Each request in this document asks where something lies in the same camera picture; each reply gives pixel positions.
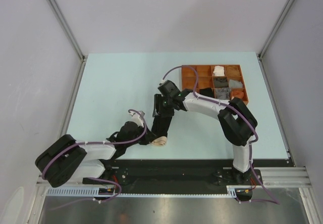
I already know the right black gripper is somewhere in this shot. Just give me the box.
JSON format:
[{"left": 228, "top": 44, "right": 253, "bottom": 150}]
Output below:
[{"left": 153, "top": 93, "right": 175, "bottom": 118}]

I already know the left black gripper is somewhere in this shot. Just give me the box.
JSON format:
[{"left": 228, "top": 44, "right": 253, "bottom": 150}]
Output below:
[{"left": 125, "top": 123, "right": 157, "bottom": 148}]

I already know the black underwear beige waistband back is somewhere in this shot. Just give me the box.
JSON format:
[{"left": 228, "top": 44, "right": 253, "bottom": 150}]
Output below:
[{"left": 151, "top": 116, "right": 173, "bottom": 146}]

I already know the black underwear beige waistband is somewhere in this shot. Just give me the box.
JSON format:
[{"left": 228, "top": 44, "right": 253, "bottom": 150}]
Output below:
[
  {"left": 199, "top": 87, "right": 214, "bottom": 98},
  {"left": 151, "top": 116, "right": 173, "bottom": 146}
]

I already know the black underwear beige waistband front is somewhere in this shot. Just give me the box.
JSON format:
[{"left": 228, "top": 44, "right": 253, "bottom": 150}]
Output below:
[{"left": 199, "top": 87, "right": 214, "bottom": 98}]

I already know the grey striped boxer underwear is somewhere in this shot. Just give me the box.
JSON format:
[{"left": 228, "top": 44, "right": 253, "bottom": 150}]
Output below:
[{"left": 214, "top": 87, "right": 231, "bottom": 100}]

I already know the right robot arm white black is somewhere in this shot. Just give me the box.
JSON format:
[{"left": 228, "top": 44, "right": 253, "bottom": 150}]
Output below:
[{"left": 151, "top": 80, "right": 258, "bottom": 184}]

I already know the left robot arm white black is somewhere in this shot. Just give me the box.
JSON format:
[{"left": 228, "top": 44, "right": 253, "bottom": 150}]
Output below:
[{"left": 35, "top": 121, "right": 157, "bottom": 188}]

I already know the dark grey rolled cloth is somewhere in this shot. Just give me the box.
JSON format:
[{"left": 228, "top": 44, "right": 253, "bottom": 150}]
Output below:
[{"left": 213, "top": 77, "right": 229, "bottom": 88}]

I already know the white rolled cloth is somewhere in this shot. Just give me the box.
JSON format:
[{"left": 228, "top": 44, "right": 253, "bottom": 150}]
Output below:
[{"left": 213, "top": 66, "right": 225, "bottom": 77}]

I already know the wooden compartment tray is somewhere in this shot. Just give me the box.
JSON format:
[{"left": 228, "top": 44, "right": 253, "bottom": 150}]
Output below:
[{"left": 181, "top": 65, "right": 249, "bottom": 104}]

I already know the light grey rolled cloth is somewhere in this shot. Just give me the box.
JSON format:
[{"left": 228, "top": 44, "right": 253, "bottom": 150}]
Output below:
[{"left": 229, "top": 79, "right": 243, "bottom": 88}]

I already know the orange rolled cloth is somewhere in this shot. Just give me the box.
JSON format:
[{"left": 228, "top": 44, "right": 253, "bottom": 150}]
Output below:
[{"left": 230, "top": 90, "right": 245, "bottom": 99}]

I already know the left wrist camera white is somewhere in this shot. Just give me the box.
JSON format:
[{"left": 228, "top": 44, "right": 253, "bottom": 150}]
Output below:
[{"left": 129, "top": 110, "right": 145, "bottom": 128}]

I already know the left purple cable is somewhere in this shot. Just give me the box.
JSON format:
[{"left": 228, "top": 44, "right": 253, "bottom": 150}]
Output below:
[{"left": 41, "top": 109, "right": 147, "bottom": 209}]

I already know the white slotted cable duct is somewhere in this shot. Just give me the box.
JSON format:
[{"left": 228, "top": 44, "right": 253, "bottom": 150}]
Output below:
[{"left": 46, "top": 186, "right": 251, "bottom": 198}]

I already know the aluminium front rail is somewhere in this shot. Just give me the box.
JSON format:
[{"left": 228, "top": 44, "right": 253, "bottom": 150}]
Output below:
[{"left": 37, "top": 167, "right": 310, "bottom": 188}]

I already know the right aluminium frame post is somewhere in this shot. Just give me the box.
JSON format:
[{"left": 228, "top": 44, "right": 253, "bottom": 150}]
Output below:
[{"left": 258, "top": 0, "right": 305, "bottom": 58}]

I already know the aluminium frame post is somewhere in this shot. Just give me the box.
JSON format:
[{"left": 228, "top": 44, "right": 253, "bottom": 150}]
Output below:
[
  {"left": 37, "top": 0, "right": 86, "bottom": 62},
  {"left": 258, "top": 0, "right": 305, "bottom": 58}
]

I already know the left aluminium frame post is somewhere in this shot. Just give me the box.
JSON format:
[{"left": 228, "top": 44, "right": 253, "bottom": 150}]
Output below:
[{"left": 37, "top": 0, "right": 86, "bottom": 62}]

